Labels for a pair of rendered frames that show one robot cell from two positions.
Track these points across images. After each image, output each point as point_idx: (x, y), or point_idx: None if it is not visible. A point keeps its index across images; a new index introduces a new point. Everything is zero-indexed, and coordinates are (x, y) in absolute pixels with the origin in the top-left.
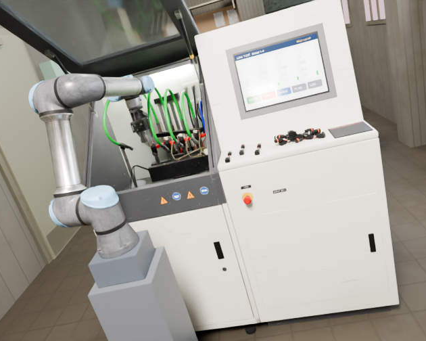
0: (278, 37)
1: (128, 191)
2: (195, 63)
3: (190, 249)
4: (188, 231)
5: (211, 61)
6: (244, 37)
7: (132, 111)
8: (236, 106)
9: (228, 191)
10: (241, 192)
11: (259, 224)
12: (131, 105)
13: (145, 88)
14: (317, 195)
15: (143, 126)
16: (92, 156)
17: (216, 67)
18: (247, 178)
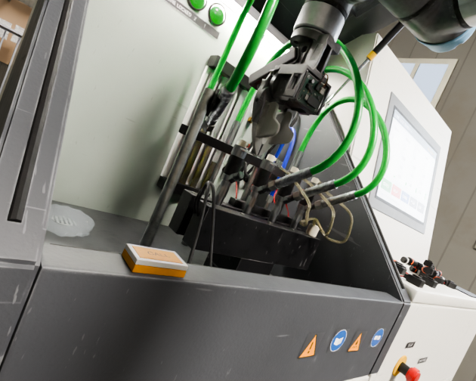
0: (421, 128)
1: (251, 283)
2: None
3: None
4: None
5: (377, 89)
6: (406, 97)
7: (332, 45)
8: (370, 180)
9: (394, 347)
10: (401, 354)
11: None
12: (332, 29)
13: (469, 30)
14: (433, 373)
15: (320, 101)
16: (81, 40)
17: (377, 103)
18: (420, 328)
